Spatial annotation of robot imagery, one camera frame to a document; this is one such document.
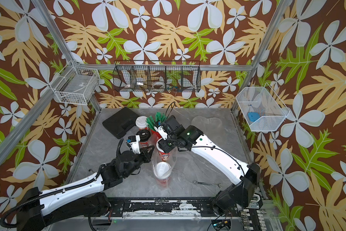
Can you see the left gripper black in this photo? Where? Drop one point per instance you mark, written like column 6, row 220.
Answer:
column 147, row 156

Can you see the red cup white lid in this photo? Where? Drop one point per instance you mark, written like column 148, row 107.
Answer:
column 164, row 155
column 162, row 172
column 141, row 123

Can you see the red cup white lid front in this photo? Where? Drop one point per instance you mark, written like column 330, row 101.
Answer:
column 162, row 172

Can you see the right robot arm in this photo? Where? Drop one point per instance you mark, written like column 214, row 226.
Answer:
column 244, row 177

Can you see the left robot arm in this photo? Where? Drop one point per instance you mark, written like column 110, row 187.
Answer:
column 38, row 209

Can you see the red cup black lid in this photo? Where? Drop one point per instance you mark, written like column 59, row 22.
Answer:
column 144, row 136

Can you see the red plastic straw cup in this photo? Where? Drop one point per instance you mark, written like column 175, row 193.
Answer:
column 154, row 134

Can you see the green wrapped straws bundle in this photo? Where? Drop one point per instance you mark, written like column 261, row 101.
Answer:
column 154, row 122

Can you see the clear plastic bag back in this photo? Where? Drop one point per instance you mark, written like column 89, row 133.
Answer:
column 212, row 127

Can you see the black plastic tool case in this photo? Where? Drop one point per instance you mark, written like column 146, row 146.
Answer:
column 120, row 122

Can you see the metal wrench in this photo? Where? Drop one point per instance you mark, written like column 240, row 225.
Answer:
column 207, row 184

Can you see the blue object in basket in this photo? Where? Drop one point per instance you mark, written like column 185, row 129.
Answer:
column 253, row 116

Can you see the white mesh basket right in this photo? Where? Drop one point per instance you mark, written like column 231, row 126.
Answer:
column 265, row 101

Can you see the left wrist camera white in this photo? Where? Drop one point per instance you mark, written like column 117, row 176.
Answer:
column 133, row 143

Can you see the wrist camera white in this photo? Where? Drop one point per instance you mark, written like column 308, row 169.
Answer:
column 133, row 143
column 163, row 131

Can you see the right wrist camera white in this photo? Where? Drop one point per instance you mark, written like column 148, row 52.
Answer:
column 163, row 131

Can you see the black wire basket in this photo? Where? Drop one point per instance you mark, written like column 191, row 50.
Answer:
column 158, row 76

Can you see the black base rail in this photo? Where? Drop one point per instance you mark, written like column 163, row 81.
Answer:
column 161, row 207

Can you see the white wire basket left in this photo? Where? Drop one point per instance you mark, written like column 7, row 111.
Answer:
column 75, row 84

